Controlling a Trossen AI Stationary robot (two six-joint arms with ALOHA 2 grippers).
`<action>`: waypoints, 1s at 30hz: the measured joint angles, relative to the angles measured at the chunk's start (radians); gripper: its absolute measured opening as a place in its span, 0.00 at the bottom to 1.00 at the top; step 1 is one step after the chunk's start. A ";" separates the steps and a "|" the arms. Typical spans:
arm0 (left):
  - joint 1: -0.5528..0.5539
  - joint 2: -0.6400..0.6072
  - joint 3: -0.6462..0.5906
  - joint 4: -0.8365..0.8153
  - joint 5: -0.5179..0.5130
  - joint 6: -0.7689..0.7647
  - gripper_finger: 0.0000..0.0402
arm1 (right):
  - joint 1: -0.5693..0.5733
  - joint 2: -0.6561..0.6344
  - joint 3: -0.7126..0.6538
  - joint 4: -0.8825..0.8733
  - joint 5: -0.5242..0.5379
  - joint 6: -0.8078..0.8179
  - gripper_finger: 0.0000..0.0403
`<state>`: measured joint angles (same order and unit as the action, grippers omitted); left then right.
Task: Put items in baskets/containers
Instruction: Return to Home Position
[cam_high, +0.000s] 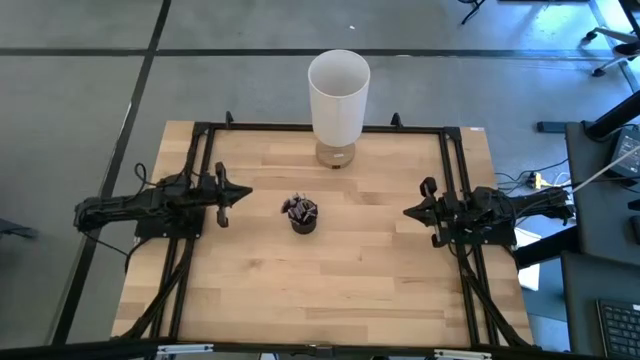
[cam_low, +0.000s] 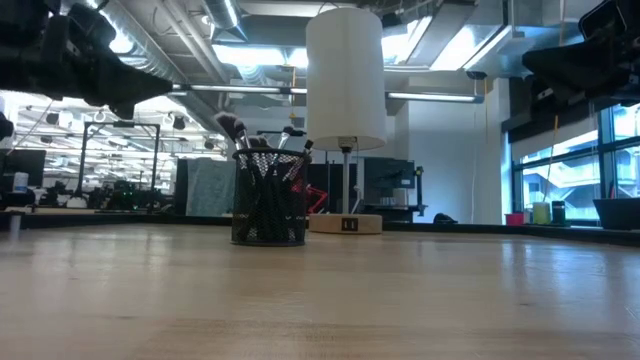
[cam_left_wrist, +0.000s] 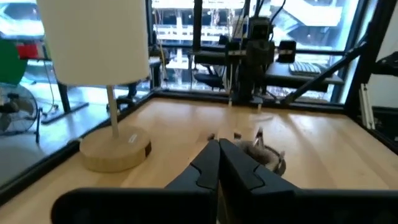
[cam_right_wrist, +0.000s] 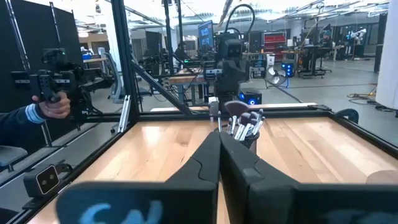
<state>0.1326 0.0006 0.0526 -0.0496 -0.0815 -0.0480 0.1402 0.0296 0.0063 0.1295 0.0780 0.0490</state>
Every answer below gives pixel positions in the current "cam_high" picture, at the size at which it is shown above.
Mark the dark grey desk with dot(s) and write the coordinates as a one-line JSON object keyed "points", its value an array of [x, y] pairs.
{"points": [[600, 215], [580, 310]]}

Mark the dark floor object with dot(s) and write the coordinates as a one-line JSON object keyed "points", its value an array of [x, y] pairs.
{"points": [[17, 229]]}

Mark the black makeup brush silver ferrule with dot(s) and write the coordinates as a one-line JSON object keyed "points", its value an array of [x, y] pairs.
{"points": [[299, 200], [296, 215], [305, 206], [292, 199]]}

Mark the black aluminium table frame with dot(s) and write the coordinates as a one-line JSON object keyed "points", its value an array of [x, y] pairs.
{"points": [[450, 165]]}

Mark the silver frame bracket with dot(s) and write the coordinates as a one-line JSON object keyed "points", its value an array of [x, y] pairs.
{"points": [[185, 349], [462, 354]]}

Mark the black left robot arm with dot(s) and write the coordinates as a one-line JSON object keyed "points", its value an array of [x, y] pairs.
{"points": [[125, 205]]}

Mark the black mesh pen cup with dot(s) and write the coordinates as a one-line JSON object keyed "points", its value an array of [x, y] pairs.
{"points": [[304, 226]]}

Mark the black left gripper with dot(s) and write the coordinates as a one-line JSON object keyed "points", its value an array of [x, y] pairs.
{"points": [[222, 200]]}

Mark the white shade wooden base lamp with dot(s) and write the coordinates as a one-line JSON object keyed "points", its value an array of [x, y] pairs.
{"points": [[339, 95]]}

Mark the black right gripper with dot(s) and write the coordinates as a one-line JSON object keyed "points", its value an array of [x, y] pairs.
{"points": [[440, 215]]}

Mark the black frame clamp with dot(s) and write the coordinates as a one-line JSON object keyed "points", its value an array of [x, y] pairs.
{"points": [[396, 120], [229, 119]]}

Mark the yellow power strip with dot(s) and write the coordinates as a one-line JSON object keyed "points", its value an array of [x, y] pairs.
{"points": [[536, 180]]}

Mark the black keyboard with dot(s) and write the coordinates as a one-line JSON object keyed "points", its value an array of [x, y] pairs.
{"points": [[620, 327]]}

